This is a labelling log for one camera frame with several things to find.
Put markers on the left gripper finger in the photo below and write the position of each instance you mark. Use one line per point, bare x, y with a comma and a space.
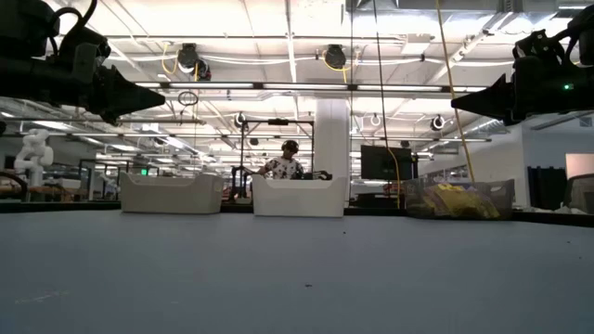
120, 83
120, 102

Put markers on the black curtain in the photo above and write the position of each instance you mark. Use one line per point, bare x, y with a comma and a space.
547, 185

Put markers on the dark mesh chair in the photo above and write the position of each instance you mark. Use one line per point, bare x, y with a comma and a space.
580, 195

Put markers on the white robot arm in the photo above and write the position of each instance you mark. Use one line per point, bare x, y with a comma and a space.
34, 153

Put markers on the grey plastic bin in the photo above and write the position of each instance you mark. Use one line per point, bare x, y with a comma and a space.
171, 195

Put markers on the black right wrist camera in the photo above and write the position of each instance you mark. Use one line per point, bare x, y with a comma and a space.
538, 46

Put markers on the white column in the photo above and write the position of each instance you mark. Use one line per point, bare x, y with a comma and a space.
331, 139

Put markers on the white plastic bin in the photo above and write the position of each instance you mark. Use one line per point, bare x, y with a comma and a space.
301, 197

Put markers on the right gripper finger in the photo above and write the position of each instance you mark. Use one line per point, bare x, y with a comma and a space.
499, 109
499, 90

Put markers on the dark clear plastic bin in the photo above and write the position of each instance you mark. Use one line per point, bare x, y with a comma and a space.
506, 195

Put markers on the black screen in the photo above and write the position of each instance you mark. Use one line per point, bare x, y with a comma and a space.
383, 162

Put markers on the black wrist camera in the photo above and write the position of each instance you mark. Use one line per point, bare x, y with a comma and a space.
88, 55
538, 46

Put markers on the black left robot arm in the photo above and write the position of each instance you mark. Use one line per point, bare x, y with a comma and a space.
23, 28

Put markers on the black metal frame rig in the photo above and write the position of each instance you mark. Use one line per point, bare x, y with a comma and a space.
278, 121

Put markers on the person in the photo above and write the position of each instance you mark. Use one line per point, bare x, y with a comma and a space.
284, 168

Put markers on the pale pink board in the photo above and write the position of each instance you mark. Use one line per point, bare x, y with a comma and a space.
580, 164

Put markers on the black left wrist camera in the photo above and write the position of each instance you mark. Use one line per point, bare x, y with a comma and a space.
88, 55

